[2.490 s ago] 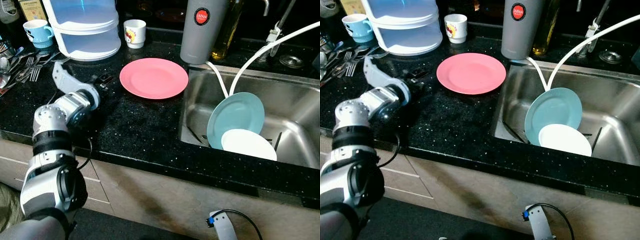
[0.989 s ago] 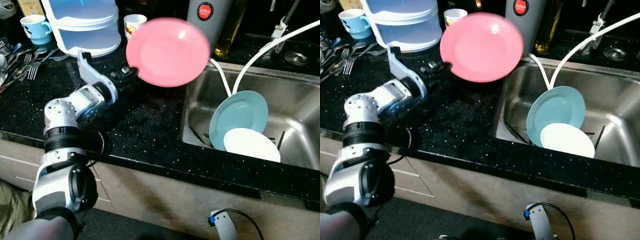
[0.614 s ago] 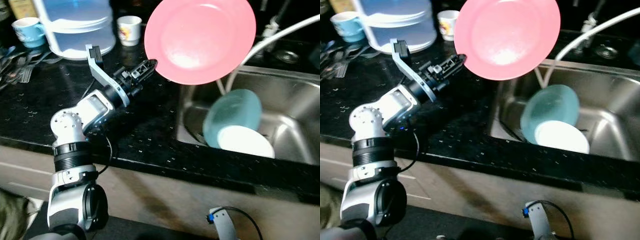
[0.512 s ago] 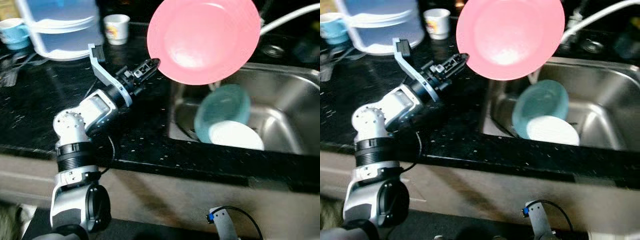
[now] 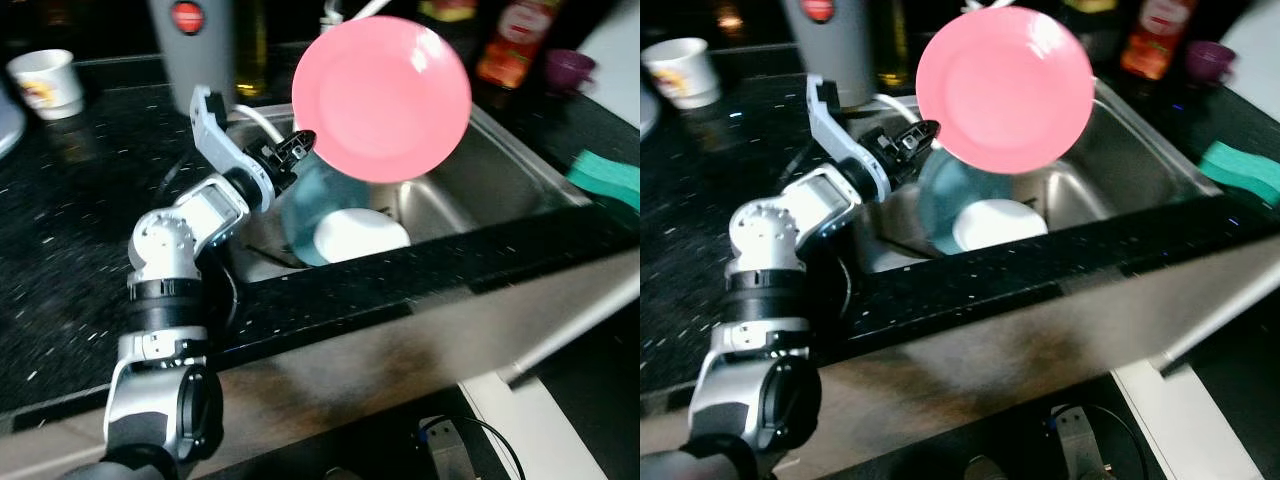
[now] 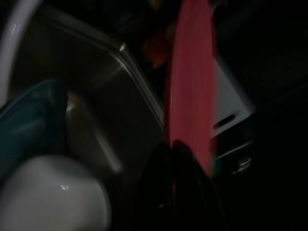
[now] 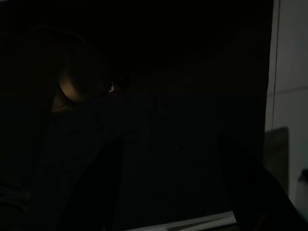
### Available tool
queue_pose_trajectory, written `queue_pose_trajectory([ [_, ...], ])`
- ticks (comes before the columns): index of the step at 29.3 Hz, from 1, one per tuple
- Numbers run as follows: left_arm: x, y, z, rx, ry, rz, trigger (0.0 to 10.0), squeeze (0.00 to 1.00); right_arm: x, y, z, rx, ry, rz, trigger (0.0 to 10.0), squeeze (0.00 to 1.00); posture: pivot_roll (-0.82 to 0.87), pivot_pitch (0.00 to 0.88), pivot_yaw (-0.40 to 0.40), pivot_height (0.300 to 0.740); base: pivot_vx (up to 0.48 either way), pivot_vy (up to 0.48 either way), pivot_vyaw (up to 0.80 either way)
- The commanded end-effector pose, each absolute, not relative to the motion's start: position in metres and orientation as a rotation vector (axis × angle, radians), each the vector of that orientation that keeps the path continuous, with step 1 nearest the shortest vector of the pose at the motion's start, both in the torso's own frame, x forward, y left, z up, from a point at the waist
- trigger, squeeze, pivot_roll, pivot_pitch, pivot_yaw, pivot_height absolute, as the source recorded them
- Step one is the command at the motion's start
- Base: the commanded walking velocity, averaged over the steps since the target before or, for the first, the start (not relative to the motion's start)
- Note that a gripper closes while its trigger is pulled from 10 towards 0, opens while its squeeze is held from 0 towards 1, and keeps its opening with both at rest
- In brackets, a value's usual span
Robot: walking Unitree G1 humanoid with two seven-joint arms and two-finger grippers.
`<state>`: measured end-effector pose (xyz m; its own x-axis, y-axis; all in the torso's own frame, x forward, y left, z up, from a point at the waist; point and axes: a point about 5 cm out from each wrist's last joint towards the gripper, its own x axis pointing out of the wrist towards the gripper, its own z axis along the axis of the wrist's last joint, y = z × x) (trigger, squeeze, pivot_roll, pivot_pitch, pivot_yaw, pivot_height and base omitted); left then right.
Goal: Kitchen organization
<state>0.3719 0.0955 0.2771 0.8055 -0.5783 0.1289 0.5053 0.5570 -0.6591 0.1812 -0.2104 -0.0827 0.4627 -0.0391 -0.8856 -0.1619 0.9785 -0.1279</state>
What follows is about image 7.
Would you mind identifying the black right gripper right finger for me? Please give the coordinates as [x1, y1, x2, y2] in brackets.
[216, 133, 301, 231]

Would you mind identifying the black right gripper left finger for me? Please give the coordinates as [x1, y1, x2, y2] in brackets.
[57, 137, 124, 231]

